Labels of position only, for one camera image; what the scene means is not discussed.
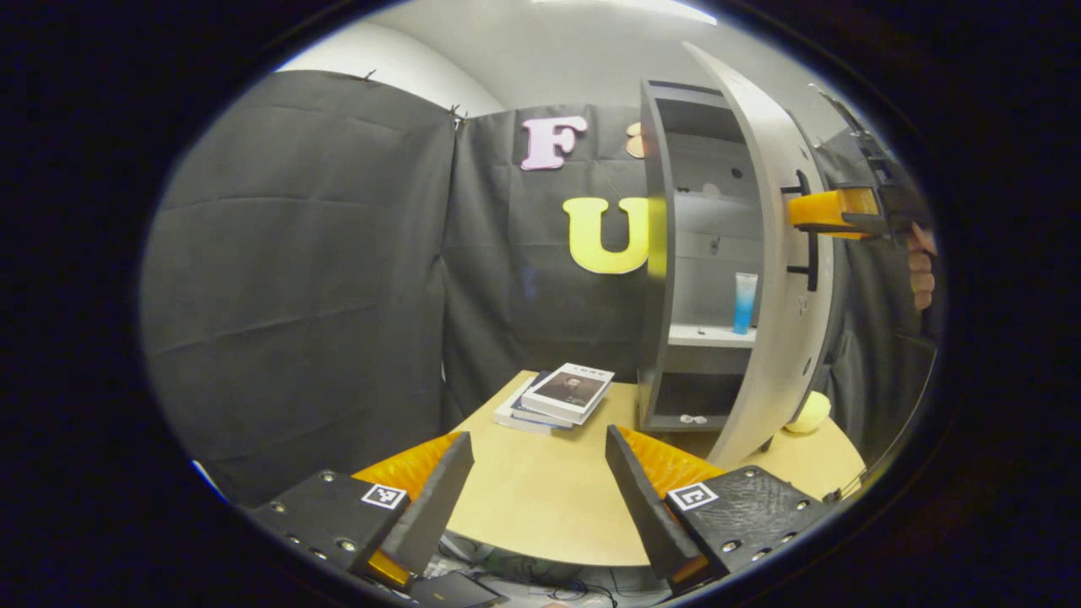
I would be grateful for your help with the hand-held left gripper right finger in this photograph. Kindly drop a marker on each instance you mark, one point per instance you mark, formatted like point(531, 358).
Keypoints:
point(646, 515)

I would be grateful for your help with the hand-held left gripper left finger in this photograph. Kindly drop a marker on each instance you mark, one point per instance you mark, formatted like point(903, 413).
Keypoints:
point(435, 507)

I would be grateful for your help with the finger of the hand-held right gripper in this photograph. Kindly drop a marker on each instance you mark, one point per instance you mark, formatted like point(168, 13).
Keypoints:
point(832, 211)

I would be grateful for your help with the clear blue bottle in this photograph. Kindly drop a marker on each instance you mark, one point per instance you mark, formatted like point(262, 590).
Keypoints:
point(744, 308)

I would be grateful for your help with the white book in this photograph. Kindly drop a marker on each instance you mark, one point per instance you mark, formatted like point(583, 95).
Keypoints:
point(511, 415)

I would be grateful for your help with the blue book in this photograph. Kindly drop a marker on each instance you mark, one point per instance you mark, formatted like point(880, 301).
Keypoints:
point(540, 416)

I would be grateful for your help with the portrait cover book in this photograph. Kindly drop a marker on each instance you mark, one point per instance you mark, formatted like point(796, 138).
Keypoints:
point(570, 388)

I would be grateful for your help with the yellow plush ball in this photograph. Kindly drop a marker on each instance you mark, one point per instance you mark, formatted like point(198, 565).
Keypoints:
point(811, 414)

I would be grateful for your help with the black backdrop cloth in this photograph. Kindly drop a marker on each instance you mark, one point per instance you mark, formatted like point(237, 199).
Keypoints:
point(296, 295)

